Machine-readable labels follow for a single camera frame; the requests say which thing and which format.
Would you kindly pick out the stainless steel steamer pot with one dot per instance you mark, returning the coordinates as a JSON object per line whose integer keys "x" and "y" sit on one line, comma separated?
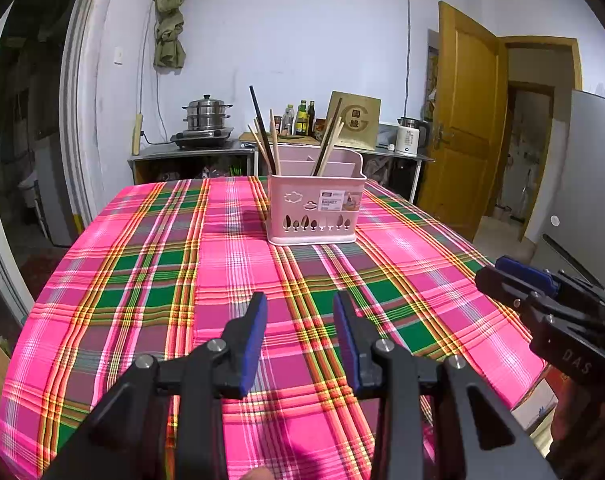
{"x": 206, "y": 112}

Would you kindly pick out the golden cardboard box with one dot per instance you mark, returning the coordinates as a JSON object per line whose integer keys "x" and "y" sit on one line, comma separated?
{"x": 357, "y": 120}

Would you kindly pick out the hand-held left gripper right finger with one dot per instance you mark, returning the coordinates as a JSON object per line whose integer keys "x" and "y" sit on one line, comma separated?
{"x": 346, "y": 345}

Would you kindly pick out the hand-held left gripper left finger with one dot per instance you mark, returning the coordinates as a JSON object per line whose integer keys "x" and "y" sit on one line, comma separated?
{"x": 255, "y": 340}

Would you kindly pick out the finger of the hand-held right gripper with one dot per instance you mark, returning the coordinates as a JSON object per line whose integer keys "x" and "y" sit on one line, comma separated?
{"x": 527, "y": 271}
{"x": 507, "y": 292}

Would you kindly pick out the white sliding door frame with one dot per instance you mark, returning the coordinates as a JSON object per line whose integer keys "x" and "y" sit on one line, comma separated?
{"x": 80, "y": 110}

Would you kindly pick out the wooden rolling pin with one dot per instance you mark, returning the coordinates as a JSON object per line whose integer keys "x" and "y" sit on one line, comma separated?
{"x": 136, "y": 135}

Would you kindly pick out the pink plaid tablecloth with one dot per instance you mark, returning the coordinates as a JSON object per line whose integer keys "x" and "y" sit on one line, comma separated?
{"x": 132, "y": 285}

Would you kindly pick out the steel kitchen table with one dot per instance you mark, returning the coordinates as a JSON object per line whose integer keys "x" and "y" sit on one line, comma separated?
{"x": 182, "y": 160}
{"x": 397, "y": 165}

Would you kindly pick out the clear plastic bottle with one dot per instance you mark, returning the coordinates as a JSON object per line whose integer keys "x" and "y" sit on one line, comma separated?
{"x": 288, "y": 119}

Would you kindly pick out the pink plastic utensil basket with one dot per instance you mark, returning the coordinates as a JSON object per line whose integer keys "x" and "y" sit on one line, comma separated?
{"x": 302, "y": 200}

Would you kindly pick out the person's left hand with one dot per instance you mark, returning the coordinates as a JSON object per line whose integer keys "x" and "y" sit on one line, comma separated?
{"x": 256, "y": 475}

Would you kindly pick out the grey refrigerator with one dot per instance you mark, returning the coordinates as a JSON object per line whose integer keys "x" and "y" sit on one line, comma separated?
{"x": 582, "y": 170}

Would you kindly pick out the white electric kettle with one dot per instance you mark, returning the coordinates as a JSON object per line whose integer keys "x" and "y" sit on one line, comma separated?
{"x": 410, "y": 136}

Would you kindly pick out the black countertop stove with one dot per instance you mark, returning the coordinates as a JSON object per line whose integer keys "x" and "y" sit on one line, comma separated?
{"x": 202, "y": 139}

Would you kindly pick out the set of wooden chopsticks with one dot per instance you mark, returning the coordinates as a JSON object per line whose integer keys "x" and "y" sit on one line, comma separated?
{"x": 274, "y": 145}

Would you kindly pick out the red sauce jar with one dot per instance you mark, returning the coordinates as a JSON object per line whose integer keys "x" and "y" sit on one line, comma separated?
{"x": 278, "y": 125}

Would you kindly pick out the green knotted hanging cloth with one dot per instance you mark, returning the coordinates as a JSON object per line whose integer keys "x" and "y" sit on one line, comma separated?
{"x": 170, "y": 25}

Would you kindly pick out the dark glass bottle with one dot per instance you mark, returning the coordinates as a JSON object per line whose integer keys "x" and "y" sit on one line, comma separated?
{"x": 311, "y": 116}

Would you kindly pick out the wooden cutting board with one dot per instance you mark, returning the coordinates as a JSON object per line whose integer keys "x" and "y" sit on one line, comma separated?
{"x": 247, "y": 136}

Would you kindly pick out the white wall switch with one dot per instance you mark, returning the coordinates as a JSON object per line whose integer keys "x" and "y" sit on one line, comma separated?
{"x": 118, "y": 55}

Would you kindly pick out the green bottle yellow label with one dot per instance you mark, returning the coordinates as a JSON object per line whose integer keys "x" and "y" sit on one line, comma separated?
{"x": 301, "y": 117}

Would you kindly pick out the yellow wooden door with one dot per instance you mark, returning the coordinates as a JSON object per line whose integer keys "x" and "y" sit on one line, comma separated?
{"x": 462, "y": 120}

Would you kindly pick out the white box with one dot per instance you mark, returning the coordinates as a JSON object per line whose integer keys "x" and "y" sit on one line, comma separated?
{"x": 535, "y": 410}

